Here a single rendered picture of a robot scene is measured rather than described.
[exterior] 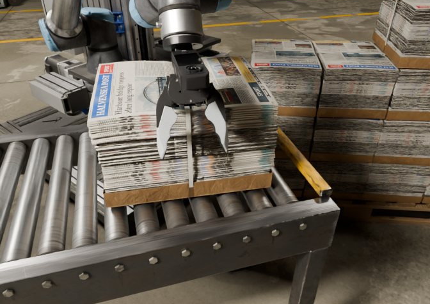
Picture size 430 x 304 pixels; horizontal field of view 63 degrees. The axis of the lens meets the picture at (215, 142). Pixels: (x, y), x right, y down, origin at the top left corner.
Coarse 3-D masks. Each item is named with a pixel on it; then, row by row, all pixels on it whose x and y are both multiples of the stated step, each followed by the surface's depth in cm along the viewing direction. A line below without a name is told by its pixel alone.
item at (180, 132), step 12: (168, 72) 84; (192, 108) 69; (180, 120) 69; (192, 120) 69; (180, 132) 70; (192, 132) 71; (180, 144) 72; (192, 144) 73; (180, 156) 74; (192, 156) 74; (180, 168) 76; (180, 180) 77
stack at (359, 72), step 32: (256, 64) 145; (288, 64) 144; (320, 64) 144; (352, 64) 144; (384, 64) 144; (288, 96) 149; (320, 96) 148; (352, 96) 146; (384, 96) 145; (416, 96) 144; (288, 128) 157; (320, 128) 155; (352, 128) 154; (384, 128) 153; (416, 128) 152; (288, 160) 167; (352, 192) 174; (384, 192) 173; (416, 192) 171; (416, 224) 182
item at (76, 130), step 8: (56, 128) 107; (64, 128) 107; (72, 128) 107; (80, 128) 107; (88, 128) 107; (0, 136) 103; (8, 136) 103; (16, 136) 103; (24, 136) 103; (32, 136) 103; (40, 136) 103; (48, 136) 103; (56, 136) 104; (72, 136) 105; (0, 144) 100; (8, 144) 101; (32, 144) 103; (24, 168) 106; (48, 168) 108
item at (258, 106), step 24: (216, 72) 83; (240, 72) 83; (240, 96) 73; (264, 96) 73; (240, 120) 71; (264, 120) 72; (216, 144) 73; (240, 144) 74; (264, 144) 76; (216, 168) 78; (240, 168) 79; (264, 168) 80
